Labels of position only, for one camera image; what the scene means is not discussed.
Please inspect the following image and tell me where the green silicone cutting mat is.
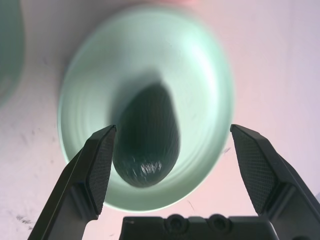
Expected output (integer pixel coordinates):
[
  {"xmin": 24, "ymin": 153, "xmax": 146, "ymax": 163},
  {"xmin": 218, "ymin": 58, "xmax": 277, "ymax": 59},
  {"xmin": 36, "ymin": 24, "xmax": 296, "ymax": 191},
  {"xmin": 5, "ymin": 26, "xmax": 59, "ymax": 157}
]
[{"xmin": 0, "ymin": 0, "xmax": 26, "ymax": 108}]

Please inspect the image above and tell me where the dark green toy avocado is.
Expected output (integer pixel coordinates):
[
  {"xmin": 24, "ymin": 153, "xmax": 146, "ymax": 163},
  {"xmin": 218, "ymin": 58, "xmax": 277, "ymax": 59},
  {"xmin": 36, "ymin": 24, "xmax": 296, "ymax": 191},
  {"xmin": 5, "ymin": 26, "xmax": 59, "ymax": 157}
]
[{"xmin": 112, "ymin": 83, "xmax": 181, "ymax": 188}]

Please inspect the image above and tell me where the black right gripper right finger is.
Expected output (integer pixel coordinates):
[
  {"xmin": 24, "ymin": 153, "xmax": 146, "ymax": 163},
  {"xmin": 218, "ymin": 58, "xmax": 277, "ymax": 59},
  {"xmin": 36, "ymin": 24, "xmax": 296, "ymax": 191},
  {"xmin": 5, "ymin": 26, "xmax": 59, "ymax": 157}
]
[{"xmin": 229, "ymin": 124, "xmax": 320, "ymax": 240}]

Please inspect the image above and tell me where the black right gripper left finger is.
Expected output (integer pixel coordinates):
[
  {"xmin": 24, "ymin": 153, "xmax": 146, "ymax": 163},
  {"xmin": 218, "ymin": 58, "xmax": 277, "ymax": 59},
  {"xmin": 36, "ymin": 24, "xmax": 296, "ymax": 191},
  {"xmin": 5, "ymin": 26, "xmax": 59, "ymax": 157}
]
[{"xmin": 27, "ymin": 124, "xmax": 117, "ymax": 240}]

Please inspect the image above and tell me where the mint green plastic plate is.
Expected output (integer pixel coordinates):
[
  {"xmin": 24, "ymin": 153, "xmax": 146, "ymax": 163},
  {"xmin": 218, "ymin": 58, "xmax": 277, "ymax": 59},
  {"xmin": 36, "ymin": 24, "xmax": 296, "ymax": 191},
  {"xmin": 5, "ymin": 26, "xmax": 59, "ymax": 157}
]
[{"xmin": 56, "ymin": 4, "xmax": 236, "ymax": 211}]

